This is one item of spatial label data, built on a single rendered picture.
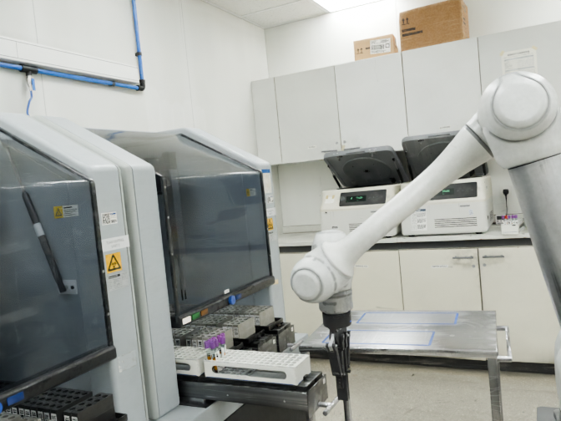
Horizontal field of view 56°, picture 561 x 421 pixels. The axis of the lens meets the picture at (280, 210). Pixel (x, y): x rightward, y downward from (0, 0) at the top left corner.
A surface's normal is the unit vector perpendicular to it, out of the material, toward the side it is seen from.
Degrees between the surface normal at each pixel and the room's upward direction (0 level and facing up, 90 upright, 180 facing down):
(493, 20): 90
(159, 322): 90
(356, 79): 90
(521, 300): 90
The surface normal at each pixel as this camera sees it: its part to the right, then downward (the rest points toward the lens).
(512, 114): -0.33, -0.07
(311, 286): -0.45, 0.18
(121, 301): 0.89, -0.06
